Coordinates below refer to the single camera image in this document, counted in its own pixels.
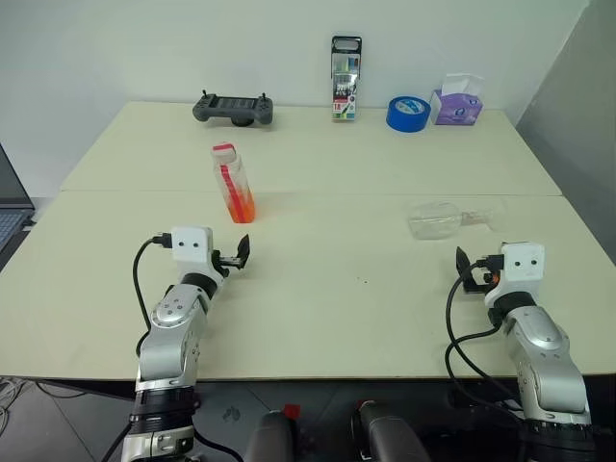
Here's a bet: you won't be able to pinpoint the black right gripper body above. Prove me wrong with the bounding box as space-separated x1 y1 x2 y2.
463 262 502 295

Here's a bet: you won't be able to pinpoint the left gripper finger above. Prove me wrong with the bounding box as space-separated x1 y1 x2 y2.
234 233 252 274

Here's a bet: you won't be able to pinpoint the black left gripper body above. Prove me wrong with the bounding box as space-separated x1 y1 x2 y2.
210 248 242 280

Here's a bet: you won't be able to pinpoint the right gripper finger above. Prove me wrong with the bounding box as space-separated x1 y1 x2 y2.
455 245 476 286

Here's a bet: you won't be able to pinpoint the orange red plastic bottle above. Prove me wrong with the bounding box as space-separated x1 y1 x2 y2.
211 152 258 225

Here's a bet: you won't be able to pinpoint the grey game controller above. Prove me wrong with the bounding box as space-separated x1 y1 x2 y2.
192 90 277 128

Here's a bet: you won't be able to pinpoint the purple tissue box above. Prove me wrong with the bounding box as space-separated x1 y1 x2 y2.
428 72 485 127

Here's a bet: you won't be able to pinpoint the blue tape roll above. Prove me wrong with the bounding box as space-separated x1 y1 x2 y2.
385 94 432 133

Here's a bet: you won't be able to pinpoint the dark rounded shape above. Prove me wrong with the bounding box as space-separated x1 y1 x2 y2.
349 398 433 462
244 409 297 462

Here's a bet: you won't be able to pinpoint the marker pen pack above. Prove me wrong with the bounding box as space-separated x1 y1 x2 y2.
329 35 364 124

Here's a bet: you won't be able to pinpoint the grey laptop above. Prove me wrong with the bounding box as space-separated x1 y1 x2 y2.
0 141 38 271

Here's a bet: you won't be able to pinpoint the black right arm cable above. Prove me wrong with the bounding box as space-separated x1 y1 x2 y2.
444 254 528 423

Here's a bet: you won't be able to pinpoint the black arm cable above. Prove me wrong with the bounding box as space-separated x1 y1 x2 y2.
132 232 173 360
444 254 528 423

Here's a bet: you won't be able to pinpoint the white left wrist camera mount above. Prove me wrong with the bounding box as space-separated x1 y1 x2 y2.
170 226 226 286

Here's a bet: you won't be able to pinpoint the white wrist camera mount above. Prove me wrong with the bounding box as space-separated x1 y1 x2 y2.
482 241 547 307
170 226 226 286

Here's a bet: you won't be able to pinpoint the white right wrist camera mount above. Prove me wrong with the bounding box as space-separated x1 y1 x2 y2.
482 241 547 307

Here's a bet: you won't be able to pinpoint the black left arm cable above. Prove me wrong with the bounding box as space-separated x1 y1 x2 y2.
132 232 173 360

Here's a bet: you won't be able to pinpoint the white floor cables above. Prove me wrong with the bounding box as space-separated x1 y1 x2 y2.
0 376 26 434

